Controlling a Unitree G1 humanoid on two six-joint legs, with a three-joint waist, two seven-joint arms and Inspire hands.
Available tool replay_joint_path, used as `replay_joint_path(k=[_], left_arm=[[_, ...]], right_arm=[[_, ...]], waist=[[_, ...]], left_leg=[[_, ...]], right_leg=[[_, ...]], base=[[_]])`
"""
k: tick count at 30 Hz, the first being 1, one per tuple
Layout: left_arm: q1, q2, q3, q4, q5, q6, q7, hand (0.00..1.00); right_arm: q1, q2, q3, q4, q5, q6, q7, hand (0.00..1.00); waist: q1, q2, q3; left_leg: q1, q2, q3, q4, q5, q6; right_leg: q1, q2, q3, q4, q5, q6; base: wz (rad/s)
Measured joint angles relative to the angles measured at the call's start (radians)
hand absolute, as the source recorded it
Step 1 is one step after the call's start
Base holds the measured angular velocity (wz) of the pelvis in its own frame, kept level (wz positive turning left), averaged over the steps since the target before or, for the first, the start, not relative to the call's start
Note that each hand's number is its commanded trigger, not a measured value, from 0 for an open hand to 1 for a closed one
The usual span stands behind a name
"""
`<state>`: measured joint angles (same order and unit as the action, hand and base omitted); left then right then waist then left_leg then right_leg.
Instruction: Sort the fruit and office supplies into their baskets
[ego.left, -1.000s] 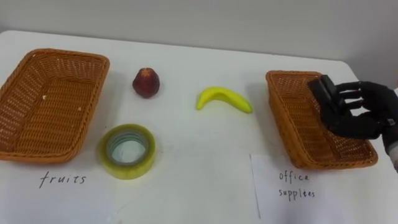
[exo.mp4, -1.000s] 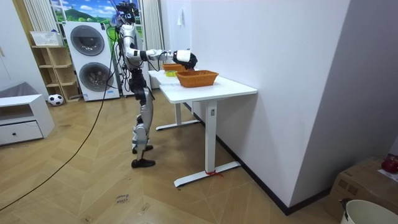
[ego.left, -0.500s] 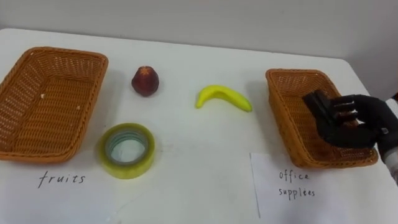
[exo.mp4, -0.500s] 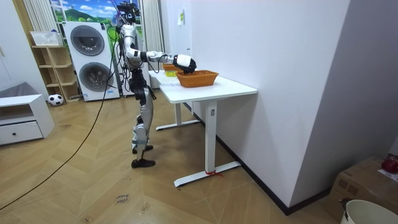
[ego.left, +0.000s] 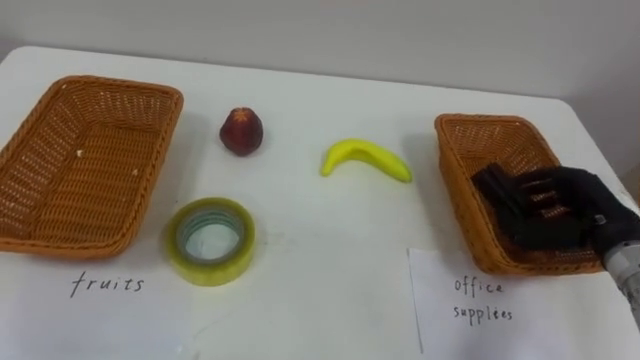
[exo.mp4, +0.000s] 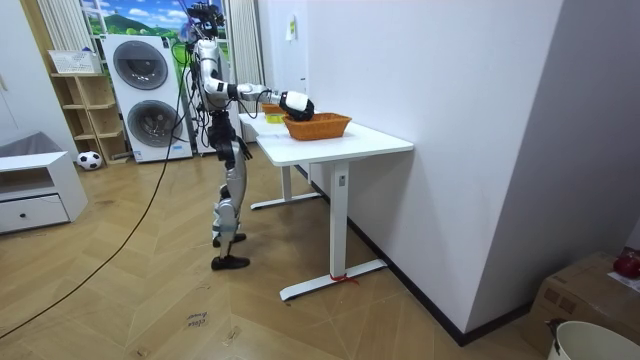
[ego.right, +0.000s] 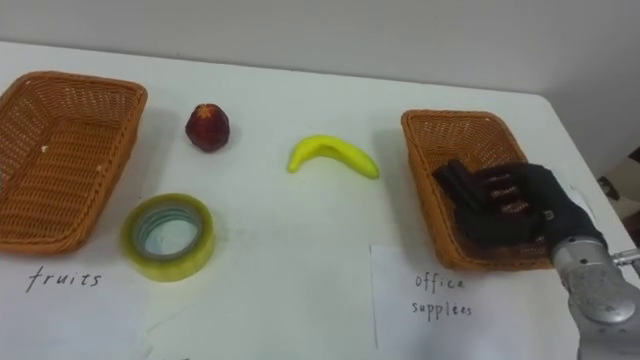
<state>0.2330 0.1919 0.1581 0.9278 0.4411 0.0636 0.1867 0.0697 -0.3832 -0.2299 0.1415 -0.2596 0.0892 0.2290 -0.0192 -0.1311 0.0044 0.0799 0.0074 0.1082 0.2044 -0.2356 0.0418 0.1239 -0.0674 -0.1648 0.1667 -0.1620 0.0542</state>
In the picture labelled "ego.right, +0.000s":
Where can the yellow banana soft toy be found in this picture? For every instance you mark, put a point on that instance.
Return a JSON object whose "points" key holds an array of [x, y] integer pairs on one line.
{"points": [[332, 149]]}

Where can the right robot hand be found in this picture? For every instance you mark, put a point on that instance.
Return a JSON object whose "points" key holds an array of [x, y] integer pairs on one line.
{"points": [[520, 205]]}

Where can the large orange wicker basket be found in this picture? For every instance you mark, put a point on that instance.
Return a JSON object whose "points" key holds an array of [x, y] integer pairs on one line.
{"points": [[60, 160]]}

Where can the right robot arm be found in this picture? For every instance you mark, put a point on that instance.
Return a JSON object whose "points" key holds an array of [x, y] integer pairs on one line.
{"points": [[595, 295]]}

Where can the white desk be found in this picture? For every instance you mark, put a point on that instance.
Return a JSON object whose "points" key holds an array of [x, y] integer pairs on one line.
{"points": [[310, 215]]}

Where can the red strawberry soft toy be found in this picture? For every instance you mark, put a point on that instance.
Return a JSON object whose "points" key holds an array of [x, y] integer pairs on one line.
{"points": [[207, 127]]}

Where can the white paper sheet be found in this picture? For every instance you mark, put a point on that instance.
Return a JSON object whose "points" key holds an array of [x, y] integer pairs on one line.
{"points": [[480, 330], [75, 320]]}

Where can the yellow clear tape roll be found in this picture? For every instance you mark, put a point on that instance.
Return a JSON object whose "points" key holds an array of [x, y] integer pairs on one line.
{"points": [[172, 262]]}

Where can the small orange wicker basket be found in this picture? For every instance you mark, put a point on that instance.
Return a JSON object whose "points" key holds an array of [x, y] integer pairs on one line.
{"points": [[460, 135]]}

